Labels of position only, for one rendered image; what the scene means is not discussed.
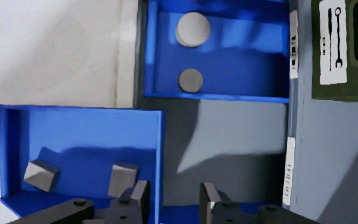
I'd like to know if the dark green tool case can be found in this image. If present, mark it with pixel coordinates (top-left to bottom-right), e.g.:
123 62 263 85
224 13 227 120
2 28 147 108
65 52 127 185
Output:
311 0 358 103

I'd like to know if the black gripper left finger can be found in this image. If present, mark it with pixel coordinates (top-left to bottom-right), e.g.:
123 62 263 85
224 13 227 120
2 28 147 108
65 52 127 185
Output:
5 181 150 224

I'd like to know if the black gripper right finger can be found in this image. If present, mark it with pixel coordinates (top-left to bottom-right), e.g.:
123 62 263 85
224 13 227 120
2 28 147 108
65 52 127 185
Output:
199 183 321 224

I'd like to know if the grey metal disc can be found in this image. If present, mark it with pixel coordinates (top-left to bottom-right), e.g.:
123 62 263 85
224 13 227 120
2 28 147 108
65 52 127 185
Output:
175 12 211 48
177 68 203 93

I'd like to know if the grey metal shelf rack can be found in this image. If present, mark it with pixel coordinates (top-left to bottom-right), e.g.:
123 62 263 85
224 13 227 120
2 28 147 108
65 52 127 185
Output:
133 0 358 224

